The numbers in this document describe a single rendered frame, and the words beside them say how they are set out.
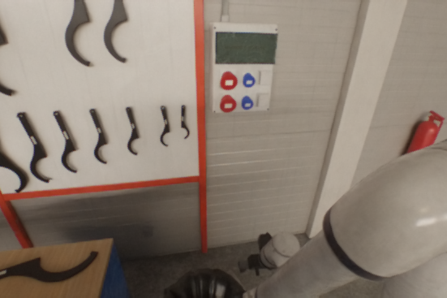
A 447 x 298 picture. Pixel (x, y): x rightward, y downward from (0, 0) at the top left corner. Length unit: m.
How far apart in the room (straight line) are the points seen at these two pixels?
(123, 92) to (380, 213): 1.46
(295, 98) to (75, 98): 1.47
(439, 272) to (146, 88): 1.47
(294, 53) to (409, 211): 1.53
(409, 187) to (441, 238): 0.06
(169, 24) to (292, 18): 0.77
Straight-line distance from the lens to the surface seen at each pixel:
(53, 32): 1.63
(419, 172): 0.34
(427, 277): 0.50
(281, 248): 0.82
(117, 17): 1.49
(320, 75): 1.89
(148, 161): 1.75
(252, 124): 1.76
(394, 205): 0.32
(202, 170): 1.79
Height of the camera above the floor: 1.89
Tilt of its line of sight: 27 degrees down
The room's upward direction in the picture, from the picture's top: 1 degrees clockwise
